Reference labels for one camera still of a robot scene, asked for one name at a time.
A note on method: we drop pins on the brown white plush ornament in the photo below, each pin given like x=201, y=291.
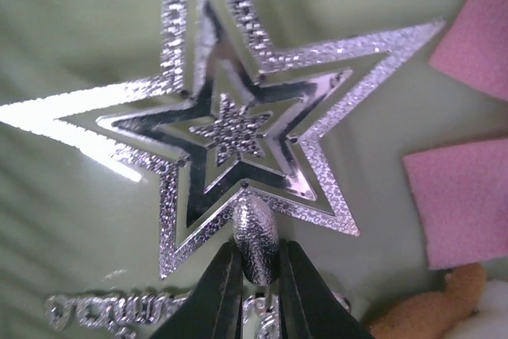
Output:
x=469, y=306

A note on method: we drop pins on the silver merry christmas sign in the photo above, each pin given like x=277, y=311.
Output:
x=120, y=314

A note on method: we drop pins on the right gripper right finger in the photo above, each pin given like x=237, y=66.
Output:
x=307, y=307

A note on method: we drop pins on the green plastic basket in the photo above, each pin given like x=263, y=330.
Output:
x=70, y=225

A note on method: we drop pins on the pink star ornament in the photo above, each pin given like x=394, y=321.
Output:
x=461, y=190

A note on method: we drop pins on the silver star tree topper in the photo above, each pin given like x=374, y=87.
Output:
x=213, y=133

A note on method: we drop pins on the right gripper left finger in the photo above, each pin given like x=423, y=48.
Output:
x=214, y=308

